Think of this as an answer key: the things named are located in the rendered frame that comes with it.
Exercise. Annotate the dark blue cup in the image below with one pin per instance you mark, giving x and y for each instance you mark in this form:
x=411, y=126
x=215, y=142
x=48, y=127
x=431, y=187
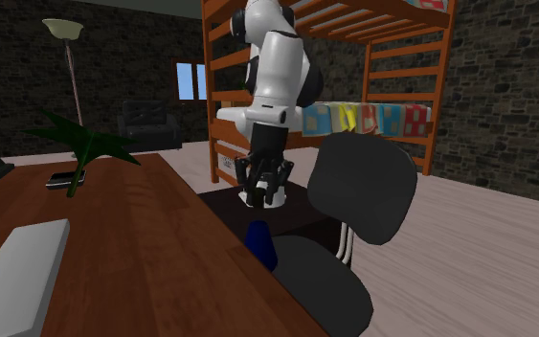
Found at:
x=259, y=242

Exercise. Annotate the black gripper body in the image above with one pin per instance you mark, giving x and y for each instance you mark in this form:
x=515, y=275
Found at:
x=269, y=140

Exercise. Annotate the black flat device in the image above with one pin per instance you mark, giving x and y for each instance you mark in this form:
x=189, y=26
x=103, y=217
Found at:
x=61, y=179

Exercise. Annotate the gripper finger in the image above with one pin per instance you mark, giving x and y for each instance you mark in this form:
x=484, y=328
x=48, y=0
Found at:
x=243, y=175
x=280, y=175

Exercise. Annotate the grey flat slab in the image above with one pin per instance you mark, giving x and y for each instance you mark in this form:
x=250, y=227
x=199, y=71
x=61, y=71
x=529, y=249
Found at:
x=14, y=275

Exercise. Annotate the brown wooden desk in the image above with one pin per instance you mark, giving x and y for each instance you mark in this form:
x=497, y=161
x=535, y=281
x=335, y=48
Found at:
x=147, y=242

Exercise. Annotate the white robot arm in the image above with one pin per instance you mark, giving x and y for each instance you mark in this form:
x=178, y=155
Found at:
x=280, y=65

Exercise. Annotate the window with brown frame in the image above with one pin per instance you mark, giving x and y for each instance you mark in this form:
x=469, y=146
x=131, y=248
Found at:
x=185, y=81

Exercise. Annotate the green leafy plant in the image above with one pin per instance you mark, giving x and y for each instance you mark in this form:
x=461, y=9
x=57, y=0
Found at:
x=82, y=140

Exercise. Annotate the orange wooden bunk bed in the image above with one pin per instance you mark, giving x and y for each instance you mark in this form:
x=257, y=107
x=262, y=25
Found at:
x=413, y=120

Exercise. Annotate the black armchair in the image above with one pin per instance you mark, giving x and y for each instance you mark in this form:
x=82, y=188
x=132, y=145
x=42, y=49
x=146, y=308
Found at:
x=147, y=130

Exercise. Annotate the floor lamp with pale shade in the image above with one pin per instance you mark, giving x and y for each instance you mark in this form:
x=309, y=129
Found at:
x=63, y=29

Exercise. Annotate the dark grey office chair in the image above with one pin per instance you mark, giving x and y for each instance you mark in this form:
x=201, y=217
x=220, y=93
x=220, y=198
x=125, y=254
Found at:
x=362, y=186

